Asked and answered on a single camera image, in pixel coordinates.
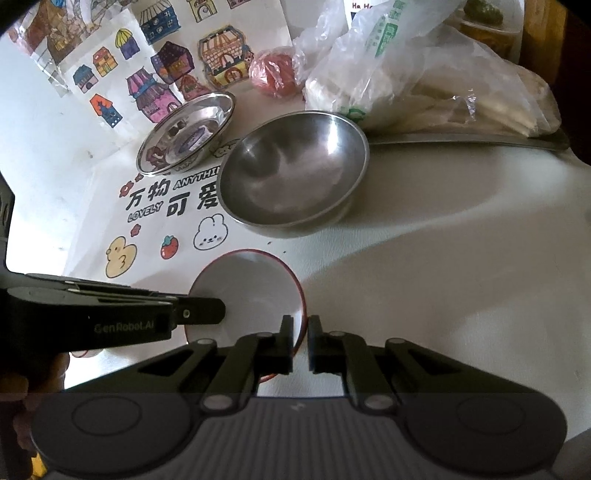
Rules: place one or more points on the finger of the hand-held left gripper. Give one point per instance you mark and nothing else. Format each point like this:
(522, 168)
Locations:
(203, 311)

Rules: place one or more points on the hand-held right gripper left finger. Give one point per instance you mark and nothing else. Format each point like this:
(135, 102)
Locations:
(286, 346)

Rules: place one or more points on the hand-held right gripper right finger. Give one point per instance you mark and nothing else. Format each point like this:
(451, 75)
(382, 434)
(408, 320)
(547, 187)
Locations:
(316, 346)

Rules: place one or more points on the small white red-rimmed bowl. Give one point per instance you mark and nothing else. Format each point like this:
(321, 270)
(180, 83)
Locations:
(249, 286)

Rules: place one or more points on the plain steel plate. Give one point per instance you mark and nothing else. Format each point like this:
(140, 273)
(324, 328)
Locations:
(217, 147)

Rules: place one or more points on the stainless steel bowl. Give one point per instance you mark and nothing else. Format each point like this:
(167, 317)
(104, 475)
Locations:
(291, 170)

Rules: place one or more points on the steel plate with label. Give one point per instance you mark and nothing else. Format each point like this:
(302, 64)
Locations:
(184, 134)

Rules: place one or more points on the person's left hand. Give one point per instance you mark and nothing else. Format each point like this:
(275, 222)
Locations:
(46, 371)

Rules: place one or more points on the white printed table mat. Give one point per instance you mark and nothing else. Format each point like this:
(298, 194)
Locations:
(438, 230)

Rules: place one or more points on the red tomato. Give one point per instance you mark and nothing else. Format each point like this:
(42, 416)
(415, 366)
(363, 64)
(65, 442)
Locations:
(273, 74)

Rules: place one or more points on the metal tray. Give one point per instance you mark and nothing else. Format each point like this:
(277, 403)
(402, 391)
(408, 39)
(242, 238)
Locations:
(461, 138)

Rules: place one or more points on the coloured houses drawing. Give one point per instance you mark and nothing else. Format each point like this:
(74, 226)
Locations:
(152, 55)

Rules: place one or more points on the child with fan drawing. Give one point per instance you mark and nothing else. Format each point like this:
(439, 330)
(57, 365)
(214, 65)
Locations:
(41, 23)

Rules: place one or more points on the clear bag of white pastries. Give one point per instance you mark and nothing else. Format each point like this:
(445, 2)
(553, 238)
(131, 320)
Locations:
(485, 101)

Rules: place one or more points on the clear plastic bag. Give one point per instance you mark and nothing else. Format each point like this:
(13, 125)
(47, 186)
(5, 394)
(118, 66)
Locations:
(318, 37)

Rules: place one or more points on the plastic bag with green print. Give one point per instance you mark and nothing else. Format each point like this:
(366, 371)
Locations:
(392, 50)

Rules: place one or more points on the green topped food container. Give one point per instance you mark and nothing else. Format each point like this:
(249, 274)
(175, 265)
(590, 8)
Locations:
(489, 21)

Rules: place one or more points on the wooden frame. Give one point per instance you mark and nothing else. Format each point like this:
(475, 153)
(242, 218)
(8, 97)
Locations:
(554, 41)

